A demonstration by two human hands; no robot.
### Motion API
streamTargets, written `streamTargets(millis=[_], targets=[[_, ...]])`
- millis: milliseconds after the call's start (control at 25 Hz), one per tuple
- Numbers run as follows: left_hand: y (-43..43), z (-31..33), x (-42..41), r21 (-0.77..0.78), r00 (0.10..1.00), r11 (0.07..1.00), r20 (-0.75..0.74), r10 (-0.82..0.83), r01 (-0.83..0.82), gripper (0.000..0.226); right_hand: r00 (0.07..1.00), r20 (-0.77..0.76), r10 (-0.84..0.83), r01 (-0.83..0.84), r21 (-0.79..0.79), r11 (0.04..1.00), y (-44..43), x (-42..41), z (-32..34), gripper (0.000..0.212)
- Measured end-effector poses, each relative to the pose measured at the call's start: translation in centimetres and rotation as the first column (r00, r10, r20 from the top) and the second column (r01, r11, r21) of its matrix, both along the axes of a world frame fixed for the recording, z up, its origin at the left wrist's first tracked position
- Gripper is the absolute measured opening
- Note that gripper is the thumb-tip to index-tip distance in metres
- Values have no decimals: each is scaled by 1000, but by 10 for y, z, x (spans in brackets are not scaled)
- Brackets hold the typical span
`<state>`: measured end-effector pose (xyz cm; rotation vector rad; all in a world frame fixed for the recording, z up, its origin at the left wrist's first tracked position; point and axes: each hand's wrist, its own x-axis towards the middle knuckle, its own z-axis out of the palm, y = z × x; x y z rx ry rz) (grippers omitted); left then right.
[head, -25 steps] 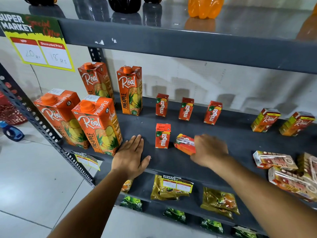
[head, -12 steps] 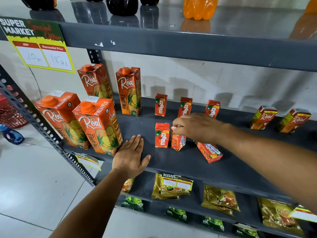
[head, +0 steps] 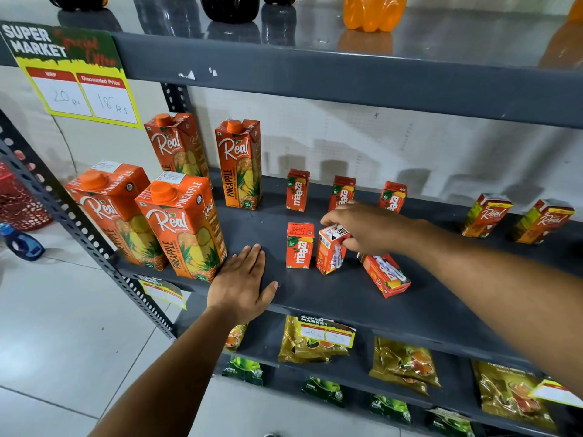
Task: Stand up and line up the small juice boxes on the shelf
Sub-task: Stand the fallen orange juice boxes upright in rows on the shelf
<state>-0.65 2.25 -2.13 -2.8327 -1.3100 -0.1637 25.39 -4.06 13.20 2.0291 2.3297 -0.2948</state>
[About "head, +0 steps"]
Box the person's right hand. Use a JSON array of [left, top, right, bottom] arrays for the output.
[[320, 202, 424, 257]]

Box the gold tea packet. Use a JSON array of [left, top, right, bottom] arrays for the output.
[[369, 337, 442, 396], [278, 315, 351, 364], [224, 323, 249, 352], [471, 360, 558, 433]]

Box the group of small red cartons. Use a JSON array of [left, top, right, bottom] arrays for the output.
[[286, 168, 412, 299]]

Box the person's left hand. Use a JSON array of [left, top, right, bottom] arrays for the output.
[[207, 244, 279, 324]]

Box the orange pineapple juice carton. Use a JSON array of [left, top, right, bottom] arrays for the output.
[[215, 119, 263, 211], [135, 171, 227, 283], [144, 113, 211, 179], [65, 160, 168, 271]]

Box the small yellow price tag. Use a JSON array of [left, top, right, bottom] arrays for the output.
[[297, 315, 357, 349], [530, 378, 583, 409], [138, 275, 187, 311]]

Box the person's left forearm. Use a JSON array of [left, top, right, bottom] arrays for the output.
[[89, 305, 249, 437]]

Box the red mango drink box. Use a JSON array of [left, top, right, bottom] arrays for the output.
[[316, 224, 350, 276]]

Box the grey metal shelf rack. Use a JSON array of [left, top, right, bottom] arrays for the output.
[[0, 0, 583, 437]]

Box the small red green juice carton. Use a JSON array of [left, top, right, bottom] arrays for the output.
[[514, 199, 575, 245], [461, 194, 513, 238]]

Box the red plastic basket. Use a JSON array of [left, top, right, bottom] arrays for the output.
[[0, 150, 53, 232]]

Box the green tea packet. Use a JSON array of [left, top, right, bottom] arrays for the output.
[[369, 394, 412, 425], [426, 408, 475, 437], [301, 377, 345, 408], [222, 356, 265, 387]]

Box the blue plastic bottle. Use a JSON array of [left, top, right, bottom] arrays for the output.
[[0, 223, 46, 262]]

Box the large green yellow price sign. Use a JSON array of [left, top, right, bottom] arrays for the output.
[[0, 21, 143, 130]]

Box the person's right forearm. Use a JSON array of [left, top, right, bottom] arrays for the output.
[[419, 222, 583, 398]]

